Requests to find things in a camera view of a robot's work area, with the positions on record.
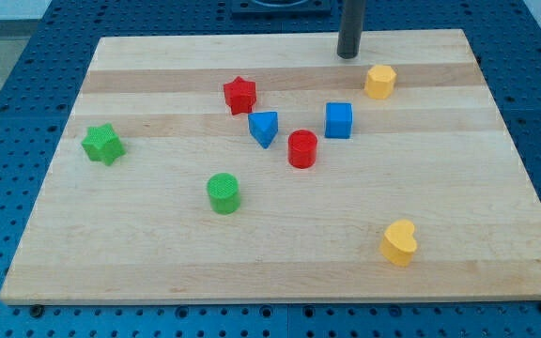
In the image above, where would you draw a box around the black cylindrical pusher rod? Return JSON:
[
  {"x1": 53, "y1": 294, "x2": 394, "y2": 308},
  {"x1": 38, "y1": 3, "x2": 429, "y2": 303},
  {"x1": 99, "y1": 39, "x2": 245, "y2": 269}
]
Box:
[{"x1": 336, "y1": 0, "x2": 366, "y2": 59}]

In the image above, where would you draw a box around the yellow hexagon block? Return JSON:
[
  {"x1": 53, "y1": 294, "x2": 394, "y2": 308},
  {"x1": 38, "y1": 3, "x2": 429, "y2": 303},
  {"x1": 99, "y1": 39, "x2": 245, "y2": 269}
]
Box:
[{"x1": 364, "y1": 65, "x2": 397, "y2": 100}]

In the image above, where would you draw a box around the yellow heart block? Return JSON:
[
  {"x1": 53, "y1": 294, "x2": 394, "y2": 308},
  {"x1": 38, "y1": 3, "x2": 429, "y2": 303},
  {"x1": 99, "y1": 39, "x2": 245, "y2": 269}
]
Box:
[{"x1": 379, "y1": 219, "x2": 418, "y2": 267}]

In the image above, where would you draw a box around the blue cube block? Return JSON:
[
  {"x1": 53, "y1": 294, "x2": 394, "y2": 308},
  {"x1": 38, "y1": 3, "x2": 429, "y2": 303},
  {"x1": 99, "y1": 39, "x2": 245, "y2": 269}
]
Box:
[{"x1": 324, "y1": 102, "x2": 353, "y2": 139}]

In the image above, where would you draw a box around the red star block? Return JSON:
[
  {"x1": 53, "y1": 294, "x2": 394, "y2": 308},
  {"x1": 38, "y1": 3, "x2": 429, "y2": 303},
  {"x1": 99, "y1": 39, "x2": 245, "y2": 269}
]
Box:
[{"x1": 223, "y1": 76, "x2": 257, "y2": 115}]

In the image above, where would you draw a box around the red cylinder block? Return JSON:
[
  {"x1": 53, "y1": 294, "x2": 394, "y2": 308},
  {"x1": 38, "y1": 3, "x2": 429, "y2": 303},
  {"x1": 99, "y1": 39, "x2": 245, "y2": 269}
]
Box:
[{"x1": 287, "y1": 130, "x2": 317, "y2": 169}]

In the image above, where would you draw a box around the blue triangle block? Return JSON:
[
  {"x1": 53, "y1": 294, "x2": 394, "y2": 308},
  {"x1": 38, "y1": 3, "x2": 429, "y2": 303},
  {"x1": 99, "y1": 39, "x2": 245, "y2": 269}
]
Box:
[{"x1": 248, "y1": 112, "x2": 279, "y2": 148}]

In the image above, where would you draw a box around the light wooden board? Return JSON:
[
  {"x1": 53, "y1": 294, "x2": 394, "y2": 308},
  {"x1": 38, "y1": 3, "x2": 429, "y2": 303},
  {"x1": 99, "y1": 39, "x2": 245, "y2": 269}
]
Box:
[{"x1": 0, "y1": 29, "x2": 541, "y2": 305}]

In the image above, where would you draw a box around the green cylinder block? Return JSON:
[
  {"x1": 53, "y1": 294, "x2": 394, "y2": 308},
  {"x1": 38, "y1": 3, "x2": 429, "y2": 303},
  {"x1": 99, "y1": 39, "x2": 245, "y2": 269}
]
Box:
[{"x1": 207, "y1": 173, "x2": 240, "y2": 214}]

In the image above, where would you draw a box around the green star block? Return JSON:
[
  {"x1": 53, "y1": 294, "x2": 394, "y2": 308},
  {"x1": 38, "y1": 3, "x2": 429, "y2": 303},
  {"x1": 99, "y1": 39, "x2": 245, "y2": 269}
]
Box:
[{"x1": 81, "y1": 123, "x2": 126, "y2": 166}]

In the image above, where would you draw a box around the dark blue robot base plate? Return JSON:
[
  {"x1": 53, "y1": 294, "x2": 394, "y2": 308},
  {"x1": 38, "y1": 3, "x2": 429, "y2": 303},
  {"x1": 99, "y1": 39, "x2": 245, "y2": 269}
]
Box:
[{"x1": 227, "y1": 0, "x2": 332, "y2": 18}]

